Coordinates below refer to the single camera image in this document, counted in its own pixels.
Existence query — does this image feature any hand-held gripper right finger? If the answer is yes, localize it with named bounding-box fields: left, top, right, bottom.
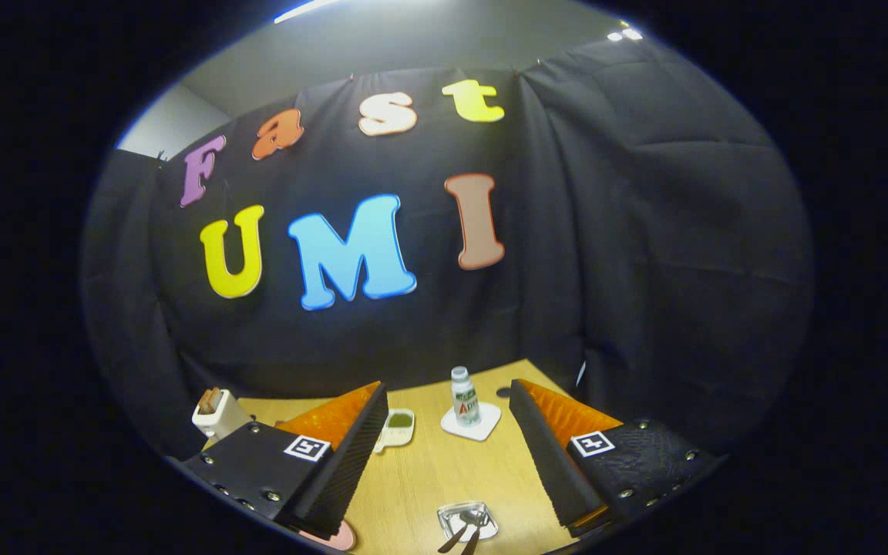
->
left=509, top=378, right=726, bottom=538

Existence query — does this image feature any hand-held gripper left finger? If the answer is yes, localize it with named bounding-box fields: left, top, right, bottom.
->
left=182, top=380, right=389, bottom=540

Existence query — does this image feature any metal fork wooden handle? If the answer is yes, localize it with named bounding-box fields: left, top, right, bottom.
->
left=459, top=515, right=489, bottom=555

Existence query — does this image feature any metal spoon wooden handle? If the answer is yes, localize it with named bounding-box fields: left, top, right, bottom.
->
left=436, top=509, right=482, bottom=554

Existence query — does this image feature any white divided snack tray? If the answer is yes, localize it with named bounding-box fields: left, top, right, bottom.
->
left=373, top=409, right=416, bottom=454

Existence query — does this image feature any white square coaster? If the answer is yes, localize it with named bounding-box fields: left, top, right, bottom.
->
left=441, top=402, right=503, bottom=442

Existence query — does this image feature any large pink plate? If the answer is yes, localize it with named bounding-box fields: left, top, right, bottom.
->
left=298, top=518, right=357, bottom=552

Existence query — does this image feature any small white drink bottle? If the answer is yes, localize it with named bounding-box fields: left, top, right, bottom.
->
left=450, top=366, right=482, bottom=427

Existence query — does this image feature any white toaster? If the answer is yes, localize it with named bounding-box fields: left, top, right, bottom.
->
left=192, top=392, right=254, bottom=442

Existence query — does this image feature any metal wire rack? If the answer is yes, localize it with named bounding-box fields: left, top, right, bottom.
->
left=436, top=501, right=500, bottom=543

